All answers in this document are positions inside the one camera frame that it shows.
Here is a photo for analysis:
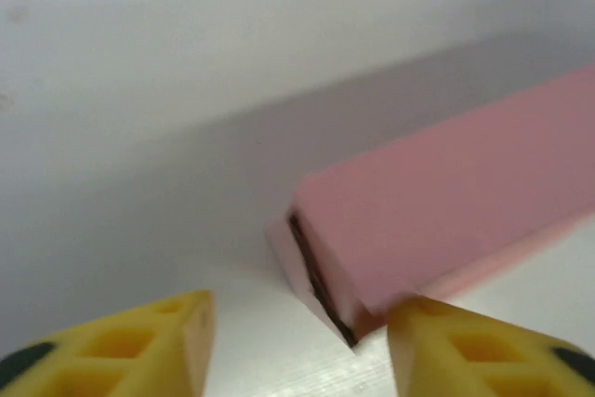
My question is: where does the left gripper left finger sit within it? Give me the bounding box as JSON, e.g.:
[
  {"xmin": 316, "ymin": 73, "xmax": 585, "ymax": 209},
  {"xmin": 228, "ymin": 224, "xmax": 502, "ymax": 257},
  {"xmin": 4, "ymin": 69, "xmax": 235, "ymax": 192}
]
[{"xmin": 0, "ymin": 288, "xmax": 217, "ymax": 397}]

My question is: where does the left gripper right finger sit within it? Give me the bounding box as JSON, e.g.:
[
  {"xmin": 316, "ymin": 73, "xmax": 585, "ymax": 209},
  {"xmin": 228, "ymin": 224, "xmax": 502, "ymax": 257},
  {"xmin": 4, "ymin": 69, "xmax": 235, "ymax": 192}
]
[{"xmin": 385, "ymin": 295, "xmax": 595, "ymax": 397}]

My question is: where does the pink paper box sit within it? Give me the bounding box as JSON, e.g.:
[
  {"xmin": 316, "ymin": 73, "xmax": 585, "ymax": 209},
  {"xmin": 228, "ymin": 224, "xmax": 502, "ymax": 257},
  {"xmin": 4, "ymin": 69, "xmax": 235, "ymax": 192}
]
[{"xmin": 263, "ymin": 63, "xmax": 595, "ymax": 348}]

